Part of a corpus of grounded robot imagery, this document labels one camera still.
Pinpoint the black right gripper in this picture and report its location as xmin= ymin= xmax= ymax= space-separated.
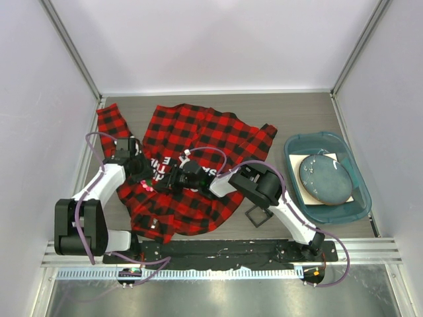
xmin=154 ymin=165 xmax=201 ymax=195

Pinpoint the pink white flower brooch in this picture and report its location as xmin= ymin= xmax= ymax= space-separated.
xmin=140 ymin=180 xmax=154 ymax=192

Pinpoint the red black plaid shirt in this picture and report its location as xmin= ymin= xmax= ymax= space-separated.
xmin=117 ymin=104 xmax=278 ymax=244

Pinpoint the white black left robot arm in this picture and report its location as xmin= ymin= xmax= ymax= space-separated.
xmin=54 ymin=137 xmax=153 ymax=264

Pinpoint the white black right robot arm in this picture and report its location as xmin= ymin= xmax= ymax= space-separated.
xmin=153 ymin=160 xmax=325 ymax=261

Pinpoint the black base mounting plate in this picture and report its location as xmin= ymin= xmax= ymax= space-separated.
xmin=122 ymin=239 xmax=338 ymax=271

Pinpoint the blue round ceramic plate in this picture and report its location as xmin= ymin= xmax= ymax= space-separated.
xmin=299 ymin=154 xmax=354 ymax=206

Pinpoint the teal plastic bin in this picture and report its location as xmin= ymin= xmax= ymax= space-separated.
xmin=284 ymin=131 xmax=371 ymax=224

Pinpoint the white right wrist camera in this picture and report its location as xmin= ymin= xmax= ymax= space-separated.
xmin=178 ymin=149 xmax=191 ymax=168

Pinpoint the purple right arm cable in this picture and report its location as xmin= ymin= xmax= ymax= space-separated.
xmin=184 ymin=147 xmax=352 ymax=287

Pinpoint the small black square frame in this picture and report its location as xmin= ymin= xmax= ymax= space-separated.
xmin=245 ymin=206 xmax=274 ymax=228

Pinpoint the aluminium front rail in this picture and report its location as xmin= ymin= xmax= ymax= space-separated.
xmin=41 ymin=237 xmax=404 ymax=269

